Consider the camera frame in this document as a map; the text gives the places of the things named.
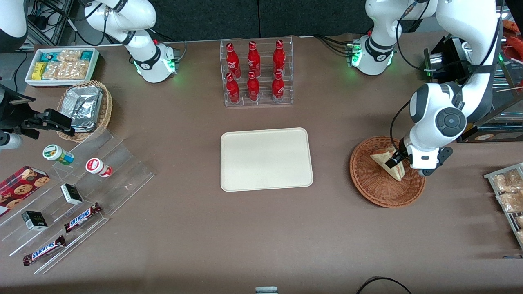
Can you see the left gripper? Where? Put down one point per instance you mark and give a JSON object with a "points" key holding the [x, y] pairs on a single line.
{"points": [[399, 155]]}

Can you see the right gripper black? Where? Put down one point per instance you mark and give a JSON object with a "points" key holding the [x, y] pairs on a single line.
{"points": [[11, 111]]}

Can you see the triangle sandwich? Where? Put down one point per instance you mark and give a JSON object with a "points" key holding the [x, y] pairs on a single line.
{"points": [[391, 171]]}

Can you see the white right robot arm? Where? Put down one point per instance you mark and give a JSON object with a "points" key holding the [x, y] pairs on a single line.
{"points": [[130, 24]]}

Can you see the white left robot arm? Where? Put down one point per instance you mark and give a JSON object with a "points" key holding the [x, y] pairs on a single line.
{"points": [[461, 24]]}

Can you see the large brown wicker basket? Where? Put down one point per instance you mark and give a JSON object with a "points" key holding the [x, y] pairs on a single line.
{"points": [[380, 192]]}

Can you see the small tan wicker basket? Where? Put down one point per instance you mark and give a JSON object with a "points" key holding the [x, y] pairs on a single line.
{"points": [[105, 110]]}

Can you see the cream plastic tray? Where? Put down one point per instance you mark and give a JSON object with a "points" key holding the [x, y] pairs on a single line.
{"points": [[265, 159]]}

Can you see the silver foil packet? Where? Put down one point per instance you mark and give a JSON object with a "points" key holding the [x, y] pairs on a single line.
{"points": [[86, 125], [83, 102]]}

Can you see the green lid yogurt cup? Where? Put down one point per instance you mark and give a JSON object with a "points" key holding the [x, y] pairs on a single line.
{"points": [[55, 152]]}

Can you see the clear bag of nuts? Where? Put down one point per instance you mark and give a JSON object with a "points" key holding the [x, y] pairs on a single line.
{"points": [[69, 56], [75, 70], [53, 71]]}

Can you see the white rectangular snack bin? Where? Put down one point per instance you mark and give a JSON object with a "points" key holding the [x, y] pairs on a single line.
{"points": [[29, 79]]}

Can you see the yellow snack packet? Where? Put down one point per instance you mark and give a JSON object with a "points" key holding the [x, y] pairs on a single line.
{"points": [[39, 71]]}

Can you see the red lid yogurt cup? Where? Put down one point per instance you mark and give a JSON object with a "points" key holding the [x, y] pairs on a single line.
{"points": [[96, 165]]}

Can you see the teal snack packet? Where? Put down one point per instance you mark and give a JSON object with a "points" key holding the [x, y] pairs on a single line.
{"points": [[87, 55], [50, 56]]}

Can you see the small black carton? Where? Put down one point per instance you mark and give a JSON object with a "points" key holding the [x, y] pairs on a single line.
{"points": [[34, 220], [71, 194]]}

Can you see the red chocolate cookie box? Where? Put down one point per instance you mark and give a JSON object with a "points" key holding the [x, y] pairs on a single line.
{"points": [[20, 188]]}

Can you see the clear acrylic stepped stand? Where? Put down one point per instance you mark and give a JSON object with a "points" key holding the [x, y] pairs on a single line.
{"points": [[122, 171]]}

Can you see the Snickers chocolate bar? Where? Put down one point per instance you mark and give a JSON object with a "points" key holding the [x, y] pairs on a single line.
{"points": [[44, 250], [81, 217]]}

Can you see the clear pastry packet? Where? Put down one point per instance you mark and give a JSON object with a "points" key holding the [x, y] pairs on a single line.
{"points": [[508, 181], [520, 236], [510, 202], [519, 221]]}

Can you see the glass display case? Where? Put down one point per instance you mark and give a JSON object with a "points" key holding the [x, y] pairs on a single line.
{"points": [[502, 118]]}

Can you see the black metal box device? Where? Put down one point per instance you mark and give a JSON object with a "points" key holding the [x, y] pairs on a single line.
{"points": [[447, 57]]}

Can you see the red cola bottle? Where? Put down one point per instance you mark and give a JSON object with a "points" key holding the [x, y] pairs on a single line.
{"points": [[279, 58], [278, 88], [233, 90], [253, 89], [253, 59], [233, 61]]}

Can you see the clear acrylic bottle rack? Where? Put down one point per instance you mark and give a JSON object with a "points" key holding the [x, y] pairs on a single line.
{"points": [[257, 96]]}

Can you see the grey white device edge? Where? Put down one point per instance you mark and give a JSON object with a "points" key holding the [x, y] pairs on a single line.
{"points": [[266, 290]]}

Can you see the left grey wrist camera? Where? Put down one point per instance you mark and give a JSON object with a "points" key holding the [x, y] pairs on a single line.
{"points": [[427, 173]]}

